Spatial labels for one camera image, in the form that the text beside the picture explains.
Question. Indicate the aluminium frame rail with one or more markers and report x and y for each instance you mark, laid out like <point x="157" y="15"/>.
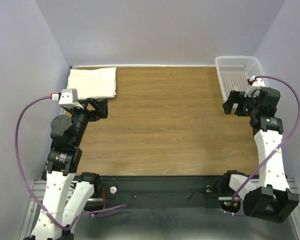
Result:
<point x="265" y="194"/>

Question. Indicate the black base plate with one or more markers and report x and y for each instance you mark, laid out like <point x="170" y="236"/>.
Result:
<point x="161" y="192"/>

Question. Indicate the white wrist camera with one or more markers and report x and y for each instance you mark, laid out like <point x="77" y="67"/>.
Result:
<point x="67" y="99"/>
<point x="255" y="85"/>

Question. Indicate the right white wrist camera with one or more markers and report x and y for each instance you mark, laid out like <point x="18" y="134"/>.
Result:
<point x="255" y="85"/>

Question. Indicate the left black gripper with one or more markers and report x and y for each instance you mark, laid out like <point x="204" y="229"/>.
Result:
<point x="101" y="111"/>

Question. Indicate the white plastic basket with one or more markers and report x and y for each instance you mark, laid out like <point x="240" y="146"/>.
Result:
<point x="233" y="73"/>

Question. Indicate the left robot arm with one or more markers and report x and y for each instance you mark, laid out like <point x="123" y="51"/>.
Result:
<point x="59" y="212"/>

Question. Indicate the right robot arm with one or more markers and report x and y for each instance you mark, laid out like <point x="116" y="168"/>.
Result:
<point x="265" y="194"/>

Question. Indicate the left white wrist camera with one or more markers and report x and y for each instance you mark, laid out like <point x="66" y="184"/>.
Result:
<point x="67" y="99"/>

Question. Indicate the white t-shirt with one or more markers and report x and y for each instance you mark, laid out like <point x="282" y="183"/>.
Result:
<point x="96" y="83"/>

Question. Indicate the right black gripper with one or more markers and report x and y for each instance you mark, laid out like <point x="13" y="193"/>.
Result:
<point x="237" y="97"/>

